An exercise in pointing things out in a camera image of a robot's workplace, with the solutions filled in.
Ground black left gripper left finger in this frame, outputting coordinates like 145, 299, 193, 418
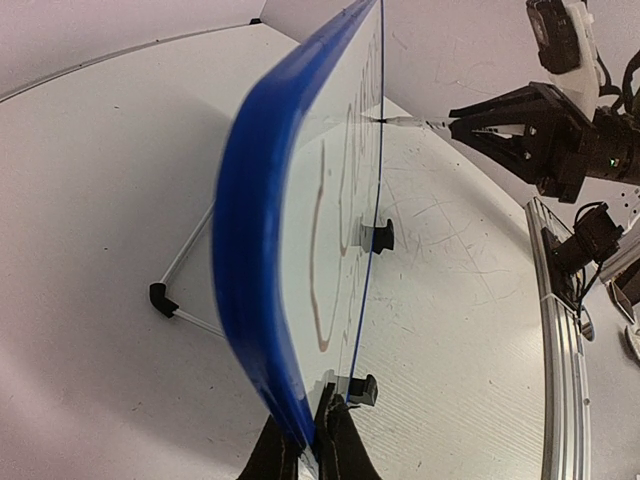
238, 416, 300, 480

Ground small blue-framed whiteboard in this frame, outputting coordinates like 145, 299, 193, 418
212, 1, 384, 453

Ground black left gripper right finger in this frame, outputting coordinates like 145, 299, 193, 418
312, 383, 381, 480

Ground black whiteboard stand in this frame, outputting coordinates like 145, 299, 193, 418
149, 202, 395, 408

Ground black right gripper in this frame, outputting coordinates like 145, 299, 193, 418
449, 82, 597, 203

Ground aluminium front rail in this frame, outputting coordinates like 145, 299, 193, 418
524, 198, 591, 479

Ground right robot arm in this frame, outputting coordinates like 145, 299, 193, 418
449, 56, 639, 309

